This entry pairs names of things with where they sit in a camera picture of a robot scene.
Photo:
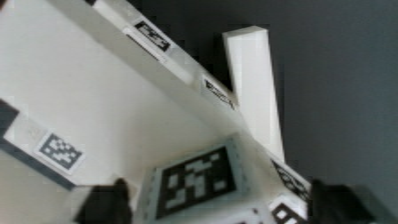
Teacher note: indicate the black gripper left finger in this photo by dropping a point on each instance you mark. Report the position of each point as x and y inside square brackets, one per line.
[105, 208]

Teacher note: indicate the white L-shaped wall fence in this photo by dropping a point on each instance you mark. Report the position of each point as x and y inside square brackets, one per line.
[249, 62]

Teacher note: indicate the white marker cube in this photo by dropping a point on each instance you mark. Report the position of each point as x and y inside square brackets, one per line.
[201, 189]

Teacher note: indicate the white chair back frame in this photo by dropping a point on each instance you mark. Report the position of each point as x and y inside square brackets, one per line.
[112, 105]

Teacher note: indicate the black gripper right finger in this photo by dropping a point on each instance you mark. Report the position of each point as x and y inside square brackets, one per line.
[343, 204]

